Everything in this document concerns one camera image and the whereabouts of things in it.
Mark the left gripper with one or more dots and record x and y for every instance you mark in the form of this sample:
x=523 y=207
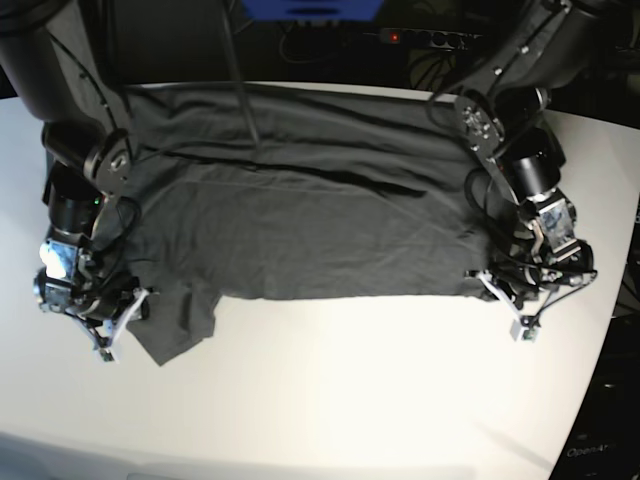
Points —
x=523 y=280

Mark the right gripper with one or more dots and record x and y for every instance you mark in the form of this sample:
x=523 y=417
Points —
x=58 y=296

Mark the dark grey T-shirt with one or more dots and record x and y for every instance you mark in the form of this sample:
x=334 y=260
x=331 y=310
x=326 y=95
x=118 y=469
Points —
x=343 y=196

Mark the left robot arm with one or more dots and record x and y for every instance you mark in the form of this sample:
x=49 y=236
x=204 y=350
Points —
x=532 y=49

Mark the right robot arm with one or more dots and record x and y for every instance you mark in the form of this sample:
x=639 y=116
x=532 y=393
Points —
x=90 y=218

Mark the black case with white lettering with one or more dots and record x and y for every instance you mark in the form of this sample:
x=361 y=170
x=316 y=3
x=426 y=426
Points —
x=604 y=440

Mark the black power strip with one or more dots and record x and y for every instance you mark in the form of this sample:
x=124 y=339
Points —
x=430 y=39

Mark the blue box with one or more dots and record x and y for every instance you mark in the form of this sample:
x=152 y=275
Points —
x=310 y=10

